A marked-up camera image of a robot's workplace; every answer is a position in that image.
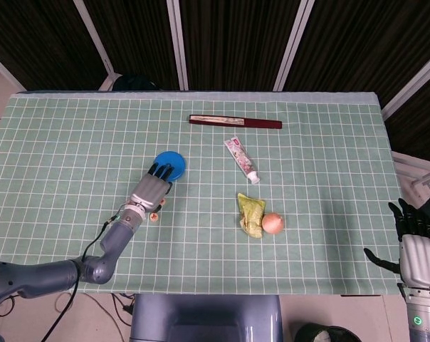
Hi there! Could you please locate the green grid tablecloth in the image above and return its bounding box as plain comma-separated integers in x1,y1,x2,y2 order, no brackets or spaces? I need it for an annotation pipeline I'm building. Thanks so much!
0,91,404,296

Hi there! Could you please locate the dark red folded fan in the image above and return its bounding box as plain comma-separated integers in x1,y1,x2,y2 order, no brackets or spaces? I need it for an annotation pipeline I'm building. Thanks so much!
188,113,283,130

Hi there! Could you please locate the black floor cable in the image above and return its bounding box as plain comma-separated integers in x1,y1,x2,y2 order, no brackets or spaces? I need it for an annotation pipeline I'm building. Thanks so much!
110,292,135,318

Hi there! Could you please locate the black chair back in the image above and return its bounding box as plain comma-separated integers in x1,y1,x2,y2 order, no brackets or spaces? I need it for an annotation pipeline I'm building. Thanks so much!
111,73,162,92

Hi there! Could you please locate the blue round plastic disc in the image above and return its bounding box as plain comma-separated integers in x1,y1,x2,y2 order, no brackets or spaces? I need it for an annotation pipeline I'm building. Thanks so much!
154,150,187,182

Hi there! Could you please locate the peach coloured onion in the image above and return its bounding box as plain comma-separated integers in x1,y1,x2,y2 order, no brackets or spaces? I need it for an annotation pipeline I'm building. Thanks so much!
261,212,285,235

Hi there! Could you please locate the white metal rack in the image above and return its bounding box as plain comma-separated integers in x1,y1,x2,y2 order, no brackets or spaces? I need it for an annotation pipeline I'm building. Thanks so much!
391,151,430,195

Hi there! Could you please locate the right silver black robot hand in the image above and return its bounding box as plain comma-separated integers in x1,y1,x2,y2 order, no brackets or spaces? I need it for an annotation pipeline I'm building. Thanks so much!
363,197,430,289

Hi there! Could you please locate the floral toothpaste tube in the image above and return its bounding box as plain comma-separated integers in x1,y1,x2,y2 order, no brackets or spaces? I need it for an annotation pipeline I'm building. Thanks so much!
224,138,261,185

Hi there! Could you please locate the black waste bin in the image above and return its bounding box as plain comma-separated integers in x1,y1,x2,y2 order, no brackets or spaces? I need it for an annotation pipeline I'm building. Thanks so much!
295,322,362,342

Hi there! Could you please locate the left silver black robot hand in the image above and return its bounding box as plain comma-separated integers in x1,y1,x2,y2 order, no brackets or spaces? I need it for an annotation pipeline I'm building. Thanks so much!
128,162,174,215

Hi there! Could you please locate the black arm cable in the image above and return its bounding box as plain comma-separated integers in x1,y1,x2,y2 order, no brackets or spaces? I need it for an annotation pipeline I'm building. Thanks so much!
39,213,120,342

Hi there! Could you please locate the white aluminium partition post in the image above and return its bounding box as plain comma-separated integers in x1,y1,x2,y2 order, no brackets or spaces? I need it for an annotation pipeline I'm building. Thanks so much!
166,0,189,90
273,0,315,90
72,0,122,92
380,46,430,120
0,48,26,93

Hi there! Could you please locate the blue-grey robot torso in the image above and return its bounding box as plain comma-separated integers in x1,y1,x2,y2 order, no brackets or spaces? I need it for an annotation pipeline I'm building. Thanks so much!
129,294,284,342

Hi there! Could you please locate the green snack packet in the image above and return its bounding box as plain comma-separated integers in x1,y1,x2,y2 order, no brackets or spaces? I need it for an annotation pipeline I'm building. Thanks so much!
236,192,267,239

